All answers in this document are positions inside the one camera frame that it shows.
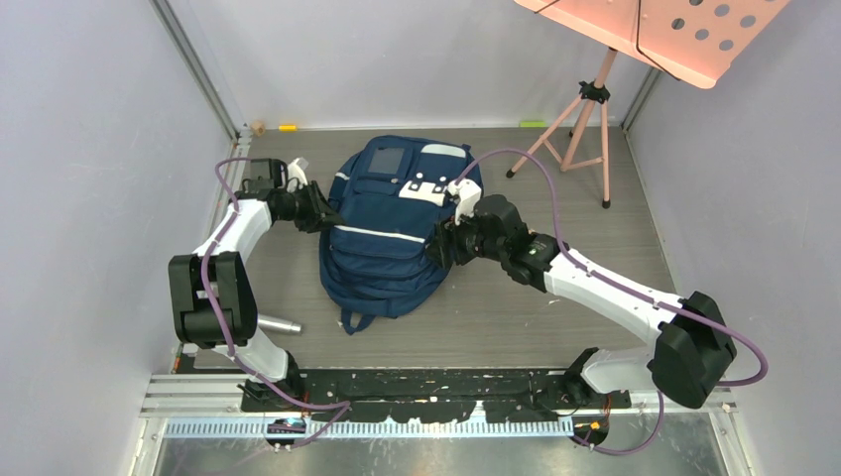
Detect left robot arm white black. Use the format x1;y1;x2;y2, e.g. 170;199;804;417
168;158;343;411

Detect silver metal bottle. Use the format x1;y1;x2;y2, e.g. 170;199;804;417
258;314;302;335

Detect pink music stand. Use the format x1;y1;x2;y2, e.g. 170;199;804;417
504;0;793;210

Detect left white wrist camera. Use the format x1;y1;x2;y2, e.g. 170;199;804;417
286;158;309;192

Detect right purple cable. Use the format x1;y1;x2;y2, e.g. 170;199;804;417
453;147;770;456

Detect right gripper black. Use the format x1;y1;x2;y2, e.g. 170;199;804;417
424;203;507;271

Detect navy blue backpack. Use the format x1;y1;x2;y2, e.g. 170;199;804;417
319;135;483;335

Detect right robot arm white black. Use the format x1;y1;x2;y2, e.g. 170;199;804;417
426;192;737;409

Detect small wooden block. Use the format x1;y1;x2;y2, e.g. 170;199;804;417
250;120;267;137

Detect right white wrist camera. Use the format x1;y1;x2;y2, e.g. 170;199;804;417
446;178;483;226

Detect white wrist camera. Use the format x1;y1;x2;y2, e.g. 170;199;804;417
446;178;483;226
286;158;309;192

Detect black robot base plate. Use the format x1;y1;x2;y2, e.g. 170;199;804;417
278;368;631;423

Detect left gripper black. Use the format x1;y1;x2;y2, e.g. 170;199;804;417
279;181;345;234

